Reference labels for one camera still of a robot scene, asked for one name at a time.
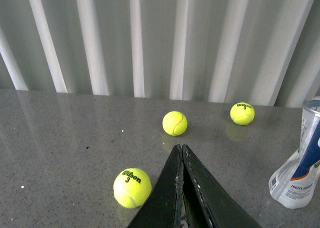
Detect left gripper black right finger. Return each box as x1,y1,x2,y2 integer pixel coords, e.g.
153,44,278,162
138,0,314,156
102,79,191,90
182,144,260,227

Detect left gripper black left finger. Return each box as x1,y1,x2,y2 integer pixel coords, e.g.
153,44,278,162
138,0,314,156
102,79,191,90
128,144,184,228

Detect Wilson tennis ball can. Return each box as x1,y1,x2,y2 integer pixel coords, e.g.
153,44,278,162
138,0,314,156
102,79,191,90
268,97,320,209

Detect near Wilson tennis ball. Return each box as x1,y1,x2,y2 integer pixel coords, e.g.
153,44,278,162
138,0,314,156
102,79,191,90
113,168,152,208

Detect wilson tennis ball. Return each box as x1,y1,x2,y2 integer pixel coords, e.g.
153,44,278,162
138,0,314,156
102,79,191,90
113,168,152,208
230,102,255,125

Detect middle yellow tennis ball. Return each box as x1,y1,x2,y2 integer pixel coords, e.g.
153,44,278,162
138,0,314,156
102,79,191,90
162,111,188,136

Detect far Wilson tennis ball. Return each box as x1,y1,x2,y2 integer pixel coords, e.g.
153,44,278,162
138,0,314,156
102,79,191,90
230,102,255,125

